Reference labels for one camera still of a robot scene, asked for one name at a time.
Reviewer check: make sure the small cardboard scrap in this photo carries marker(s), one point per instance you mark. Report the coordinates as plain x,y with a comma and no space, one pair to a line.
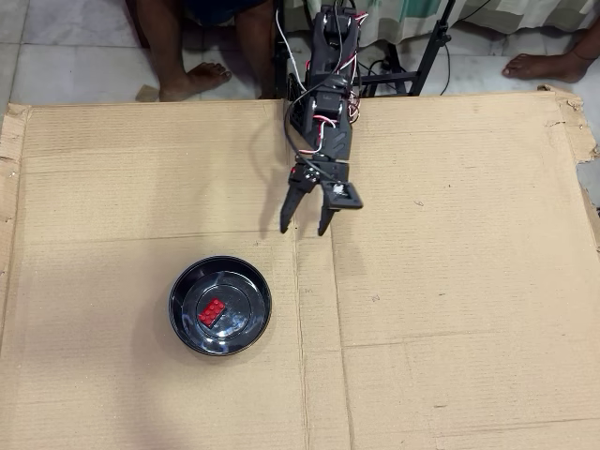
147,93

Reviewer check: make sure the bare human foot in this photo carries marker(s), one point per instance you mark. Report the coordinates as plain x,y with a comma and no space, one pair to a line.
544,66

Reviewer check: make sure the black tripod stand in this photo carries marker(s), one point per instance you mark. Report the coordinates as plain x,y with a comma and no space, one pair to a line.
433,42

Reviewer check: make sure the dark blue shorts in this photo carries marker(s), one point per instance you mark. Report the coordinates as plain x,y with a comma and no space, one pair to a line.
220,9

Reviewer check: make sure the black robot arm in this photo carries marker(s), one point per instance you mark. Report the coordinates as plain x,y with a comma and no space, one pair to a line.
328,47

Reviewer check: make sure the bare human leg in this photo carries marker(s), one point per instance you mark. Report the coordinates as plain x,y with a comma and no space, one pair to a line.
171,51
255,51

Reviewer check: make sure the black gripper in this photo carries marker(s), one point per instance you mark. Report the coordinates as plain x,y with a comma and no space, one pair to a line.
323,174

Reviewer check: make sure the red lego block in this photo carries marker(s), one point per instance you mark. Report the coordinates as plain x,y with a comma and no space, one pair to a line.
211,312

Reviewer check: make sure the black round bowl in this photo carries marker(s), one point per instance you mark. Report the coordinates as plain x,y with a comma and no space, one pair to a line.
187,293

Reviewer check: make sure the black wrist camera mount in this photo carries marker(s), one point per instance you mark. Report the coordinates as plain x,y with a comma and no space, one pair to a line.
348,199

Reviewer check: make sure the brown cardboard sheet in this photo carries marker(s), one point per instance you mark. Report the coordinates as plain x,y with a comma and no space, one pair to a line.
422,281

